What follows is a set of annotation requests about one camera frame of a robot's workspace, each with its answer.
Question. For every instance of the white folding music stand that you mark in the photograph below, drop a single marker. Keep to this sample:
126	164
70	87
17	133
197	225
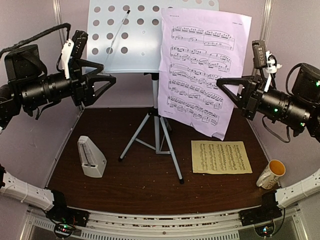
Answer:
126	37

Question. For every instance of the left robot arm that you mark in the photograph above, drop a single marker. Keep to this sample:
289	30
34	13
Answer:
31	89

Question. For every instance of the yellow sheet music page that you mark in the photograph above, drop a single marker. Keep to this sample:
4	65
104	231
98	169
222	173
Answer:
219	157

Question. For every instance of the purple sheet music page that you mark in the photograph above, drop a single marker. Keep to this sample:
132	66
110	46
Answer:
199	47

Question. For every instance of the white mug orange inside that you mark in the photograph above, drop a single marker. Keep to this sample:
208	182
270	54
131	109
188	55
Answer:
271	174

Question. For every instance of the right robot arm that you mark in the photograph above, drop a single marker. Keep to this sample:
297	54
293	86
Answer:
298	110

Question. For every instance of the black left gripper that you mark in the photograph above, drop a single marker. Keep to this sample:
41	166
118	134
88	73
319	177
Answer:
79	94

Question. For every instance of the white metronome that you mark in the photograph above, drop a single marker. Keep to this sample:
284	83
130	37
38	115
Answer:
93	161

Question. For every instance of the aluminium front rail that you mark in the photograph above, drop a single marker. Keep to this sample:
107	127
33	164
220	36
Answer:
220	225

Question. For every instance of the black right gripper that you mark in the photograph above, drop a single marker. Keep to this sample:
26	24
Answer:
243	100

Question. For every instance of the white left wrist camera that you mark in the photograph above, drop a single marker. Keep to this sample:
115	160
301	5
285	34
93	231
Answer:
73	48

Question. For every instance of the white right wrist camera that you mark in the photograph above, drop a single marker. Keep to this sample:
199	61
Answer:
266	63

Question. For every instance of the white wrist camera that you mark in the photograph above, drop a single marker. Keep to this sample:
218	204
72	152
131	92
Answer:
266	63
73	48

